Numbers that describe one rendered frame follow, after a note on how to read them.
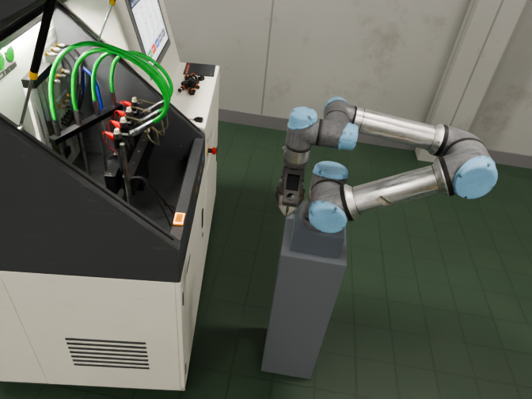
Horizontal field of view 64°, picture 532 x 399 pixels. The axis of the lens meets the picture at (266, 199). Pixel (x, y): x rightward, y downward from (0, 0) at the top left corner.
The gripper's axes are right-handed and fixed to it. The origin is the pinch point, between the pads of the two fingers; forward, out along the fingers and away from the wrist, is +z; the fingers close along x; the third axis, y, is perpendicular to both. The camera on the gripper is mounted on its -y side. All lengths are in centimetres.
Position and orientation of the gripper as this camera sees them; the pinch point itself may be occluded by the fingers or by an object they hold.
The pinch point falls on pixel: (286, 214)
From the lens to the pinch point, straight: 135.7
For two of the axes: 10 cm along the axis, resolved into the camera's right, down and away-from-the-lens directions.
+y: 1.3, -6.1, 7.8
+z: -1.0, 7.7, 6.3
